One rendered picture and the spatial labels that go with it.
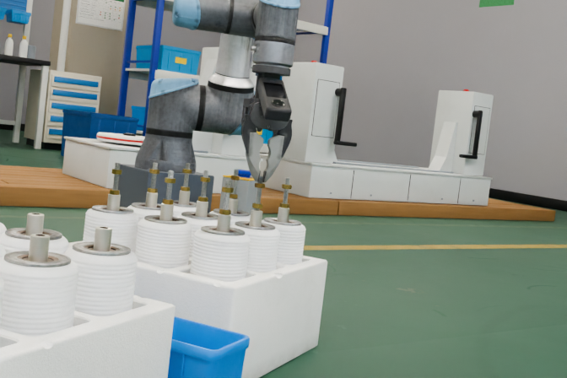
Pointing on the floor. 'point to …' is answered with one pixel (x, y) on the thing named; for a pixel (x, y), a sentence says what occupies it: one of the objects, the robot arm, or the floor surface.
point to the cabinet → (60, 98)
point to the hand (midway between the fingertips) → (261, 175)
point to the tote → (78, 126)
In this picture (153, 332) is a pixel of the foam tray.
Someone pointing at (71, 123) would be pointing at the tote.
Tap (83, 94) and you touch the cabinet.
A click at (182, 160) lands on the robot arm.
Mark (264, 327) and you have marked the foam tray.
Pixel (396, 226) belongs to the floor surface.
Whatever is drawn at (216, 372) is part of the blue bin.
